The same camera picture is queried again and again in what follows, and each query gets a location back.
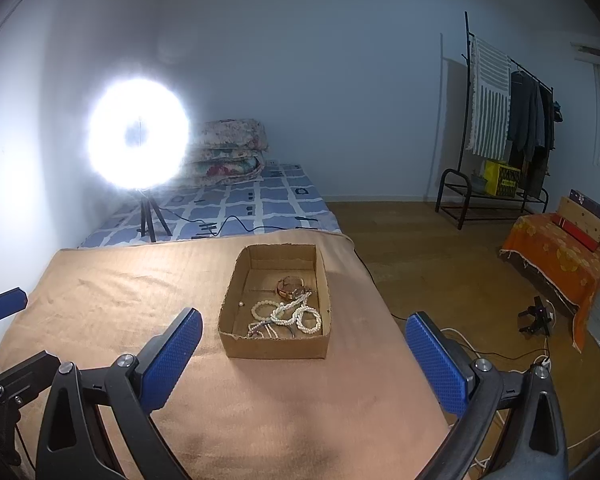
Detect red box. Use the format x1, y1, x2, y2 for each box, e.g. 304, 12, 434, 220
552, 215, 600, 252

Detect white ring light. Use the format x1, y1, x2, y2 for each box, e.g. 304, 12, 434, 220
87, 76, 191, 192

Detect white pearl necklace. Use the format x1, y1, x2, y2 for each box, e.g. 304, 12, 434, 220
246, 291, 323, 339

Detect folded floral quilt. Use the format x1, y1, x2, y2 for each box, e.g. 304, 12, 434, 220
180, 119, 271, 188

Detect yellow bead bracelet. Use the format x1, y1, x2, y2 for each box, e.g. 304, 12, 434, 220
276, 276, 313, 302

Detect cardboard box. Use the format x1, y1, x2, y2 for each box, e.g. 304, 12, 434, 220
217, 243, 331, 360

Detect yellow box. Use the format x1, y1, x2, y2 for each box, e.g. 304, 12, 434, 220
482, 159, 522, 197

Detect black cable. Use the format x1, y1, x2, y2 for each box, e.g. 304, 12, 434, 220
170, 212, 341, 236

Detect black clothes rack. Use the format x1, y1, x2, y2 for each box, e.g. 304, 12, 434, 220
435, 11, 556, 231

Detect dark hanging clothes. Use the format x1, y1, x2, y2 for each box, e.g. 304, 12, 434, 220
507, 71, 565, 181

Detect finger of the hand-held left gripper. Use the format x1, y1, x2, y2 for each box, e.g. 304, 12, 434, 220
0, 350, 63, 406
0, 287, 29, 326

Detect white cable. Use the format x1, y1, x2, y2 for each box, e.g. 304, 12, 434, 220
440, 327, 600, 468

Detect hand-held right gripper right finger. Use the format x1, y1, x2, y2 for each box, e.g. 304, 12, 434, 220
405, 311, 571, 480

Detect blue checked bed sheet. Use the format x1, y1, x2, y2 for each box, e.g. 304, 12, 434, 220
77, 162, 342, 250

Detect black tripod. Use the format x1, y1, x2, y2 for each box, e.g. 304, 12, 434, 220
136, 187, 173, 243

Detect striped towel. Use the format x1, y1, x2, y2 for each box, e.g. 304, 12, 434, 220
466, 36, 513, 158

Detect brown cardboard carton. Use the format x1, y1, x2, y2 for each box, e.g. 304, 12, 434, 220
557, 195, 600, 243

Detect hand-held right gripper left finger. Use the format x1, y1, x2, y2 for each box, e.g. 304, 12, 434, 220
36, 306, 204, 480

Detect small black device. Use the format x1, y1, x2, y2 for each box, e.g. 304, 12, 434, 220
518, 296, 553, 338

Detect dark flat box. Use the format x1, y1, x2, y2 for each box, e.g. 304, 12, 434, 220
569, 189, 600, 221

